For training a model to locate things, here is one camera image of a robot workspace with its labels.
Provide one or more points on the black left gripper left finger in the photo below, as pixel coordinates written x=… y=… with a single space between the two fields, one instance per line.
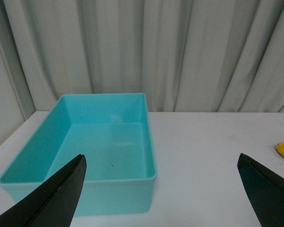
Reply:
x=53 y=203

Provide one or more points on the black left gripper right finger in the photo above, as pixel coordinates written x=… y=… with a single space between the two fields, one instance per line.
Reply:
x=264 y=189

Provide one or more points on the turquoise plastic storage box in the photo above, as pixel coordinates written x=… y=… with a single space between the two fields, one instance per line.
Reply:
x=113 y=132

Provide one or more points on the grey pleated curtain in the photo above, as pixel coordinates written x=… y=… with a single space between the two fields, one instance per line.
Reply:
x=184 y=55

